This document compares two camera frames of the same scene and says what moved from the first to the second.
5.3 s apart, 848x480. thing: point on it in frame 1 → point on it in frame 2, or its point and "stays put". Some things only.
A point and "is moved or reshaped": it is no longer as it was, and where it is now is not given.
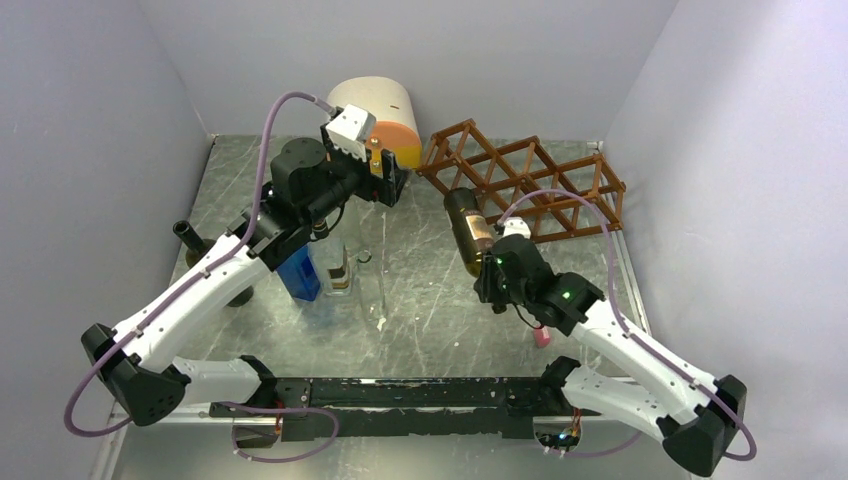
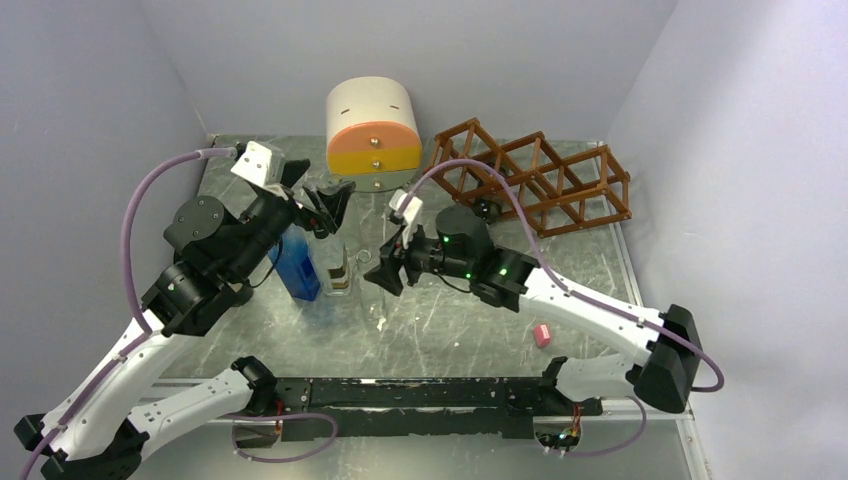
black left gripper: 385,190 → 333,204
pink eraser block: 542,337 stays put
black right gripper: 486,284 → 387,273
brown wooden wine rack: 558,191 stays put
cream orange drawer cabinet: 396,125 stays put
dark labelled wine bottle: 469,227 is moved or reshaped
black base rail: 420,407 stays put
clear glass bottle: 369,286 stays put
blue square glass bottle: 300,276 stays put
